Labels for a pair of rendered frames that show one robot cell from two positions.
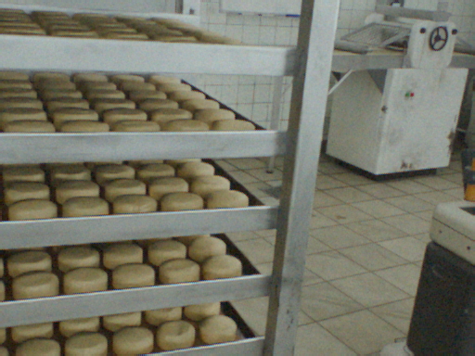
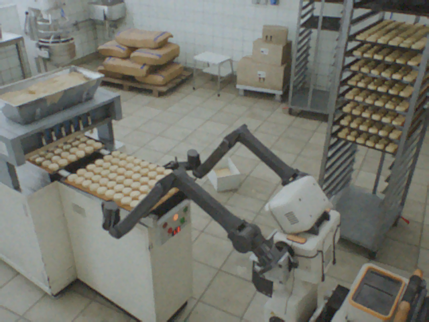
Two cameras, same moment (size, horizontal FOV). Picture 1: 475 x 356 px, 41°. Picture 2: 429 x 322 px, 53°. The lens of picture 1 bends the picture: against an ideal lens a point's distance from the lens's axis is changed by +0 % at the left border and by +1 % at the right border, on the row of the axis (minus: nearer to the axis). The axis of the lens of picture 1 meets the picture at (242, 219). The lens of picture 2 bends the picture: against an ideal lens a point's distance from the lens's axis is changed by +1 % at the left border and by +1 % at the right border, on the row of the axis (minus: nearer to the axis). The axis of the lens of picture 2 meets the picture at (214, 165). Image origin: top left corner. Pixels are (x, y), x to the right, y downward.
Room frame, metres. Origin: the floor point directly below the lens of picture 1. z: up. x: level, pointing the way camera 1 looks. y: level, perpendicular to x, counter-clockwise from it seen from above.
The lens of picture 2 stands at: (2.51, -1.97, 2.17)
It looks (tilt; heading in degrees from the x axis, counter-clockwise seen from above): 31 degrees down; 150
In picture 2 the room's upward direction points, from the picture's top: 1 degrees clockwise
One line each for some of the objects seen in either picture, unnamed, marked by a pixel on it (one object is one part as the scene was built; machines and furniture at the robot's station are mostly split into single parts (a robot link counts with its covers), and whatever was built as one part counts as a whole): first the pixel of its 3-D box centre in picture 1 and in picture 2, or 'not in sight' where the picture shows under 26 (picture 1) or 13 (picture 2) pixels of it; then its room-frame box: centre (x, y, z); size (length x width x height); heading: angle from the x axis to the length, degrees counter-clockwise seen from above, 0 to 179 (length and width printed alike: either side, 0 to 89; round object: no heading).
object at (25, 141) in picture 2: not in sight; (57, 133); (0.12, -1.65, 1.01); 0.72 x 0.33 x 0.34; 115
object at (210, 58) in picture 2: not in sight; (214, 72); (-2.35, 0.82, 0.23); 0.45 x 0.45 x 0.46; 25
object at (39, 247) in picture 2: not in sight; (30, 190); (-0.31, -1.85, 0.42); 1.28 x 0.72 x 0.84; 25
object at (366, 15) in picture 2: not in sight; (371, 13); (0.60, 0.23, 1.59); 0.64 x 0.03 x 0.03; 113
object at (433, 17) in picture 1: (411, 13); not in sight; (5.13, -1.14, 1.23); 0.58 x 0.19 x 0.07; 33
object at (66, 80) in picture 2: not in sight; (49, 90); (0.12, -1.65, 1.28); 0.54 x 0.27 x 0.06; 115
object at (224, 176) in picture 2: not in sight; (222, 174); (-0.28, -0.27, 0.08); 0.30 x 0.22 x 0.16; 169
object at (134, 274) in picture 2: not in sight; (129, 241); (0.58, -1.44, 0.45); 0.70 x 0.34 x 0.90; 25
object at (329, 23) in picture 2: not in sight; (325, 22); (-1.12, 1.51, 1.05); 0.60 x 0.40 x 0.01; 126
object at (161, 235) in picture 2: not in sight; (173, 222); (0.91, -1.29, 0.77); 0.24 x 0.04 x 0.14; 115
